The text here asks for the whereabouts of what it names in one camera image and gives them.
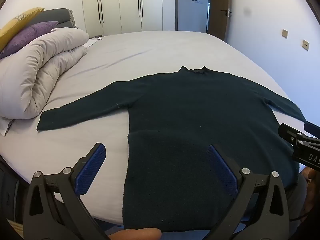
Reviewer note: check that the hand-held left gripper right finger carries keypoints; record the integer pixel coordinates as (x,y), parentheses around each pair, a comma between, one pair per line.
(222,170)

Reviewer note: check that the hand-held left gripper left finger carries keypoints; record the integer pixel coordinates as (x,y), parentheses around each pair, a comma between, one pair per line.
(91,170)

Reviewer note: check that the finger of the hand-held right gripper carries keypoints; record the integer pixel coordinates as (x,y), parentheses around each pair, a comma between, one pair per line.
(312,128)
(290,133)

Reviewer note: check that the dark green sweater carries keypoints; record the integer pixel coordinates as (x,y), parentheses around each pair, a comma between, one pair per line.
(187,117)

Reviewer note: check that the person's right hand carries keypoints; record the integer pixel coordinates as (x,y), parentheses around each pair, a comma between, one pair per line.
(311,190)

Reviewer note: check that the person's left hand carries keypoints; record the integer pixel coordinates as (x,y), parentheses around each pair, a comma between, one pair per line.
(140,233)

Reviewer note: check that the person's grey trousers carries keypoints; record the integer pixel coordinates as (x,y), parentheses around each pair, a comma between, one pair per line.
(296,200)

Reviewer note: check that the white pillow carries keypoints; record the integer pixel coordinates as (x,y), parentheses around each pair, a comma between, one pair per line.
(5,126)

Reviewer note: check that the rolled beige duvet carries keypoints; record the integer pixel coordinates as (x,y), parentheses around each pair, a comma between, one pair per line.
(37,62)

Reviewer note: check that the white papers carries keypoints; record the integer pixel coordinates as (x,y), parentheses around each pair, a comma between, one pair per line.
(93,41)

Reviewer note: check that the bed with grey sheet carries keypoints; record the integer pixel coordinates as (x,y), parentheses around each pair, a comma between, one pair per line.
(150,52)

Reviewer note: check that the brown wooden door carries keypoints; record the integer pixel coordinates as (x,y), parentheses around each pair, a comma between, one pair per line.
(217,5)

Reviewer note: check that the purple pillow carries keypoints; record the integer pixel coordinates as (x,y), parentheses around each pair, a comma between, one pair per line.
(22,36)

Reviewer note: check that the grey padded headboard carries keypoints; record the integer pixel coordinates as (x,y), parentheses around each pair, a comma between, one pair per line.
(57,16)

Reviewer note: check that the yellow pillow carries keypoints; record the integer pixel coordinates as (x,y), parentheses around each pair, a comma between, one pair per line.
(17,21)

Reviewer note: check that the white wardrobe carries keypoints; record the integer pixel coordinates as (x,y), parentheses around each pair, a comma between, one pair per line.
(125,5)

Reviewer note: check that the beige wall socket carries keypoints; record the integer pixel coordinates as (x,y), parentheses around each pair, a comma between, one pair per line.
(305,44)
(284,33)

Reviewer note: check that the white wall sign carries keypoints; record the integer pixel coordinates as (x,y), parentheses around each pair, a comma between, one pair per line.
(196,1)

